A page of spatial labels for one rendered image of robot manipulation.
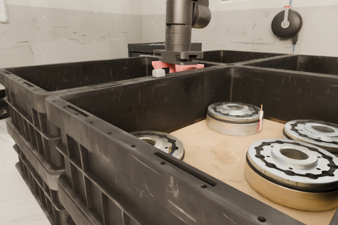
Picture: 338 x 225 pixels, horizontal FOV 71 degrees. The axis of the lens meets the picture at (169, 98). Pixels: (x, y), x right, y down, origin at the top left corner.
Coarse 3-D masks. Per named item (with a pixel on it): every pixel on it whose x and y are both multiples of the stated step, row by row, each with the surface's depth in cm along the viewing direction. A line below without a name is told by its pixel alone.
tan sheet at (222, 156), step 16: (192, 128) 44; (208, 128) 44; (272, 128) 44; (192, 144) 38; (208, 144) 38; (224, 144) 38; (240, 144) 38; (192, 160) 33; (208, 160) 33; (224, 160) 33; (240, 160) 33; (224, 176) 29; (240, 176) 29; (256, 192) 26; (288, 208) 24; (336, 208) 24; (320, 224) 22
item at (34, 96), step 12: (96, 60) 63; (108, 60) 65; (120, 60) 67; (0, 72) 44; (180, 72) 44; (12, 84) 38; (24, 84) 34; (96, 84) 34; (108, 84) 34; (24, 96) 33; (36, 96) 29; (36, 108) 30
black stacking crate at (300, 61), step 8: (256, 64) 60; (264, 64) 63; (272, 64) 66; (280, 64) 70; (288, 64) 74; (296, 64) 79; (304, 64) 78; (312, 64) 77; (320, 64) 75; (328, 64) 73; (336, 64) 72; (312, 72) 77; (320, 72) 75; (328, 72) 74; (336, 72) 72
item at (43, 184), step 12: (12, 132) 47; (24, 144) 40; (24, 156) 48; (36, 156) 36; (24, 168) 48; (36, 168) 37; (24, 180) 48; (36, 180) 40; (48, 180) 32; (36, 192) 44; (48, 192) 37; (48, 204) 39; (60, 204) 35; (48, 216) 38; (60, 216) 36
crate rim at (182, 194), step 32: (64, 96) 28; (64, 128) 24; (96, 128) 18; (128, 160) 16; (160, 160) 14; (160, 192) 14; (192, 192) 12; (224, 192) 11; (192, 224) 12; (224, 224) 10; (256, 224) 9; (288, 224) 9
